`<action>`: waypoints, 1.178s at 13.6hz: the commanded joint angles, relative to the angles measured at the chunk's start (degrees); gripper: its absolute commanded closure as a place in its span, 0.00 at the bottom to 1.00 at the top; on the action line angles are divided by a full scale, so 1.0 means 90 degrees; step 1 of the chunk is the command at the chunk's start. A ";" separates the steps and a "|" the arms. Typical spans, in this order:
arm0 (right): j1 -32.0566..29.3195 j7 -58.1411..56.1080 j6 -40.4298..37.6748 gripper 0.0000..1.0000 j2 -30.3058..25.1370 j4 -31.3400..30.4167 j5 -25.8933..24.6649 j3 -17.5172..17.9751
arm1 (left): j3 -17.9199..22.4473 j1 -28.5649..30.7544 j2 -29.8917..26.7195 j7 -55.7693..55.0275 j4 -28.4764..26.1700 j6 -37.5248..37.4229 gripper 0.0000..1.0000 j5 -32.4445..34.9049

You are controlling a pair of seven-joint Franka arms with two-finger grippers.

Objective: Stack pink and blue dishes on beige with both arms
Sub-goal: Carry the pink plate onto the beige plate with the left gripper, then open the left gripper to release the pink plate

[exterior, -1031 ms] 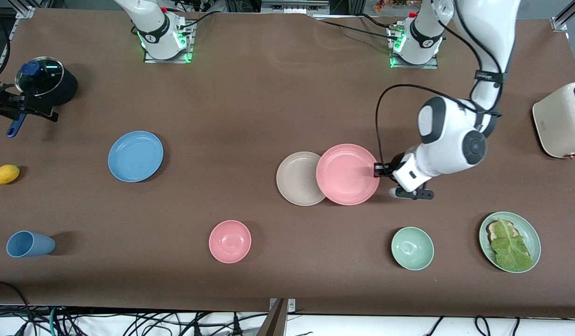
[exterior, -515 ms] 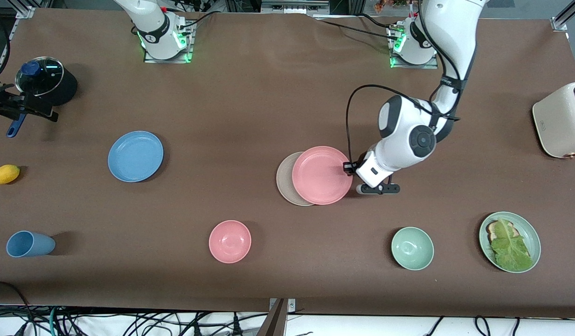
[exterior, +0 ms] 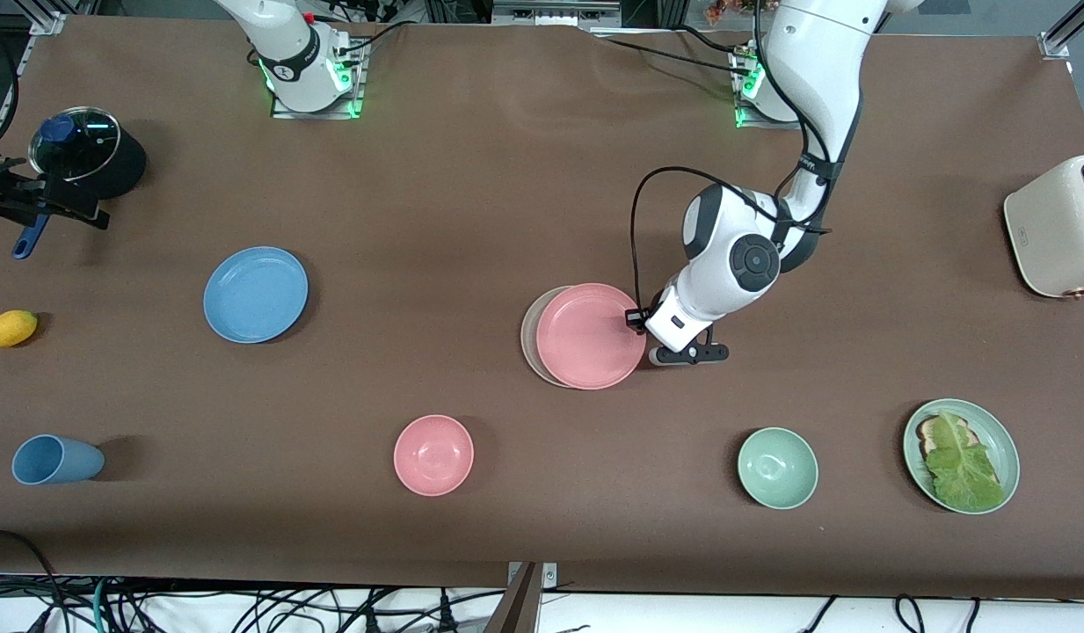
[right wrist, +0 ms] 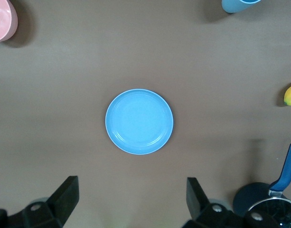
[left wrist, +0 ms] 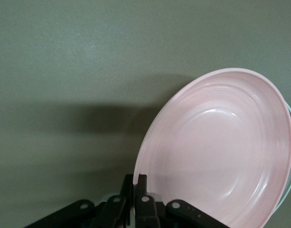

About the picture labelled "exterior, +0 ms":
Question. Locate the pink plate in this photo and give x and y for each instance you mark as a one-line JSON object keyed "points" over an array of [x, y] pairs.
{"points": [[590, 337]]}

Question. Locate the blue plate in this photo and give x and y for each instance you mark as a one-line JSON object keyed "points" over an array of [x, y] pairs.
{"points": [[256, 294]]}

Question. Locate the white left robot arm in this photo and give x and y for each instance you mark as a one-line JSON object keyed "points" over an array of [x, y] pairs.
{"points": [[814, 70]]}

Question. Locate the glass lid blue knob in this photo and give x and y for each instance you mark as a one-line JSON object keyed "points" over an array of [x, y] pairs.
{"points": [[76, 145]]}

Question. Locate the beige plate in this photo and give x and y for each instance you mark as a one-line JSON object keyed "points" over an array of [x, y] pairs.
{"points": [[527, 338]]}

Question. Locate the yellow lemon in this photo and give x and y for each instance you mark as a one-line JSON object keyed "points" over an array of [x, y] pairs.
{"points": [[10, 329]]}

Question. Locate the small green bowl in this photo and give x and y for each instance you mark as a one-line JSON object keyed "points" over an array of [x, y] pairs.
{"points": [[777, 468]]}

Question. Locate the small pink bowl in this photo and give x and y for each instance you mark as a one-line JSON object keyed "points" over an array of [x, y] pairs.
{"points": [[433, 455]]}

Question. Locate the blue cup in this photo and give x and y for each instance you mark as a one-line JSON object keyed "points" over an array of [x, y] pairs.
{"points": [[58, 460]]}

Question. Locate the toasted bread slice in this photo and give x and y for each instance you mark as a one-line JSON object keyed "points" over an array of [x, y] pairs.
{"points": [[926, 432]]}

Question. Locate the grey metal bar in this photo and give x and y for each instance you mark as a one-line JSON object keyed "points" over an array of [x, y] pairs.
{"points": [[517, 607]]}

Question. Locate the grey metal housing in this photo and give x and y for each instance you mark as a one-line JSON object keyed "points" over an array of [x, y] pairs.
{"points": [[555, 13]]}

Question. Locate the green lettuce leaf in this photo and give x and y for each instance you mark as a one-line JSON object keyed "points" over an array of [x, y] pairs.
{"points": [[963, 475]]}

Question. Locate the white power strip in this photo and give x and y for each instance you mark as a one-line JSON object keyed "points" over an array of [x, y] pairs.
{"points": [[366, 9]]}

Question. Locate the green plate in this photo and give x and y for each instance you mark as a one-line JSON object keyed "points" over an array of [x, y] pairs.
{"points": [[1004, 453]]}

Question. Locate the beige toaster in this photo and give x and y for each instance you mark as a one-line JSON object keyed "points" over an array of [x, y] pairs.
{"points": [[1056, 237]]}

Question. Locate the aluminium frame profile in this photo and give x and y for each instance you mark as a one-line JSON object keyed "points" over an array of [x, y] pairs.
{"points": [[62, 18], [1069, 31]]}

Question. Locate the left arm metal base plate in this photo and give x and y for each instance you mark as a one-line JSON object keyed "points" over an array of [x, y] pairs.
{"points": [[752, 124]]}

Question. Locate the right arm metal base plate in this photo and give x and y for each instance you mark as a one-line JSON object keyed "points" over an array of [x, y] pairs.
{"points": [[317, 114]]}

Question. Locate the small metal table bracket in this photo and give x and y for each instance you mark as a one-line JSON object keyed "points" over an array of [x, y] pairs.
{"points": [[549, 576]]}

